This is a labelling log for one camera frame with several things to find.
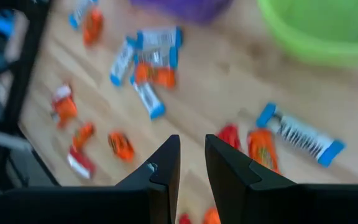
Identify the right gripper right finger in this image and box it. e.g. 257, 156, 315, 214
205, 134, 298, 224

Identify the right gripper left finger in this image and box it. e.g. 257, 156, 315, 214
116, 134, 181, 224

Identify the red KitKat candy bar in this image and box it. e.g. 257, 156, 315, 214
66, 146, 96, 180
216, 123, 242, 152
178, 213, 193, 224

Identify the purple plastic bucket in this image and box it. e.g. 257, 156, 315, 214
129, 0, 234, 24

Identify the green plastic bucket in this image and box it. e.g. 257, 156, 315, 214
256, 0, 358, 68

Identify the black metal post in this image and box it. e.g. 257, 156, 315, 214
3, 0, 52, 134

